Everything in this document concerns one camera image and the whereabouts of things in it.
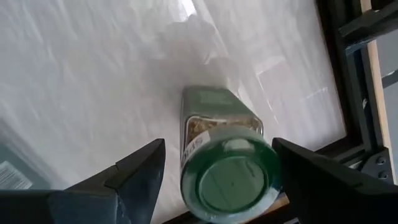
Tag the clear plastic bin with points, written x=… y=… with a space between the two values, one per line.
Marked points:
x=56 y=168

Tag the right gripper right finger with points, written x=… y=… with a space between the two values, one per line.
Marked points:
x=335 y=202

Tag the black clamp post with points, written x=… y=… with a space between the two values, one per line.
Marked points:
x=370 y=26

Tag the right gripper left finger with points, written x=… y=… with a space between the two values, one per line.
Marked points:
x=93 y=208

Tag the green-lid glass spice jar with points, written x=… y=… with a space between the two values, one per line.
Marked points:
x=230 y=183

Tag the black metal table frame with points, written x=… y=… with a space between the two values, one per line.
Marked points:
x=339 y=77

